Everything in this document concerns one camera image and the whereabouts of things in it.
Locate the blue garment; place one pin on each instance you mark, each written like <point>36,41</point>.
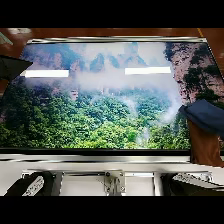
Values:
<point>206,115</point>

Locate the brown garment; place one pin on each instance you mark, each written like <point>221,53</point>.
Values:
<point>205,146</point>

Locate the silver frame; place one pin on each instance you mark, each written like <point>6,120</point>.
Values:
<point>100,165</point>

